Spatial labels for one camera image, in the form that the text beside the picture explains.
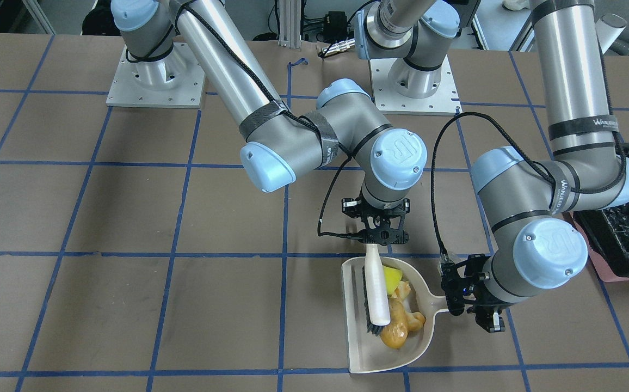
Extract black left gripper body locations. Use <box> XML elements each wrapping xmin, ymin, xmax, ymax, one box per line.
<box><xmin>440</xmin><ymin>254</ymin><xmax>492</xmax><ymax>317</ymax></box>

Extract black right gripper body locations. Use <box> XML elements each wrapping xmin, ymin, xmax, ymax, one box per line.
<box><xmin>342</xmin><ymin>198</ymin><xmax>411</xmax><ymax>246</ymax></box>

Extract beige hand brush black bristles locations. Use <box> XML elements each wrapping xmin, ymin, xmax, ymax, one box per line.
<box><xmin>362</xmin><ymin>243</ymin><xmax>391</xmax><ymax>336</ymax></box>

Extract beige plastic dustpan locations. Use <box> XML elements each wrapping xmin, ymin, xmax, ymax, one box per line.
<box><xmin>342</xmin><ymin>257</ymin><xmax>451</xmax><ymax>374</ymax></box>

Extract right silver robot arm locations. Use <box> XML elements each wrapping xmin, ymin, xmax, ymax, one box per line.
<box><xmin>110</xmin><ymin>1</ymin><xmax>428</xmax><ymax>246</ymax></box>

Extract yellow green sponge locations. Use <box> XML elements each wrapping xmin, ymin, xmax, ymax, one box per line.
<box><xmin>383</xmin><ymin>265</ymin><xmax>403</xmax><ymax>296</ymax></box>

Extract orange toy potato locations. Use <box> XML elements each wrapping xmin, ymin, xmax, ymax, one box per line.
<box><xmin>379</xmin><ymin>298</ymin><xmax>409</xmax><ymax>350</ymax></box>

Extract black braided cable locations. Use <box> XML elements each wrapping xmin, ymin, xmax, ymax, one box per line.
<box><xmin>430</xmin><ymin>112</ymin><xmax>628</xmax><ymax>262</ymax></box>
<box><xmin>173</xmin><ymin>3</ymin><xmax>369</xmax><ymax>239</ymax></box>

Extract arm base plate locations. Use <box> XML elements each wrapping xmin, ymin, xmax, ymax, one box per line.
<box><xmin>369</xmin><ymin>57</ymin><xmax>463</xmax><ymax>116</ymax></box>
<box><xmin>106</xmin><ymin>42</ymin><xmax>205</xmax><ymax>109</ymax></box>

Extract aluminium frame post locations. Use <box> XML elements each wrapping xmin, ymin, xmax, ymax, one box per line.
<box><xmin>276</xmin><ymin>0</ymin><xmax>303</xmax><ymax>50</ymax></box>

